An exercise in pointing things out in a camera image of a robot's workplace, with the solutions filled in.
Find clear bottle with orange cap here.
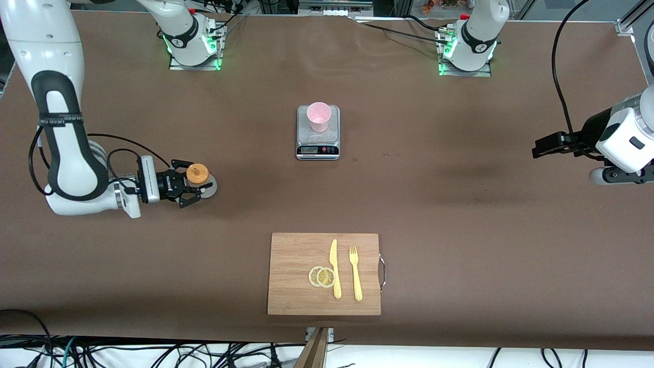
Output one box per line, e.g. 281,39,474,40
185,163,218,199

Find pink plastic cup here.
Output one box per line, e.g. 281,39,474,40
307,102,332,133

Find silver digital kitchen scale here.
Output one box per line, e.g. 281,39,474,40
296,105,341,161

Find wooden cutting board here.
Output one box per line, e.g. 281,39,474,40
267,233,382,316

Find yellow plastic knife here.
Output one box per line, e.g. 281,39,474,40
330,239,342,300

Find yellow plastic fork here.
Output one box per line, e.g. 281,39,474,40
349,246,363,302

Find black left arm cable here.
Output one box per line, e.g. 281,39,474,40
551,0,611,161

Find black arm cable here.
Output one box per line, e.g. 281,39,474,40
28,125,172,197
551,0,611,161

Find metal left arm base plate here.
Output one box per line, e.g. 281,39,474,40
438,26,492,77

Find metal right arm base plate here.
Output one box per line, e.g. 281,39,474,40
169,15,224,71

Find aluminium frame profile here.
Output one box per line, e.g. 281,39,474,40
616,0,654,35

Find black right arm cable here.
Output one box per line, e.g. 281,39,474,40
28,125,172,197

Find black base power cable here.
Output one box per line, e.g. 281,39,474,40
355,15,450,45

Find teal floor cable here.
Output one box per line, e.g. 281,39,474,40
49,336,77,368

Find black looped floor cable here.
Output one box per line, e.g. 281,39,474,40
0,309,54,368

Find wooden post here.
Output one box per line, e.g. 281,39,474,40
294,327,329,368

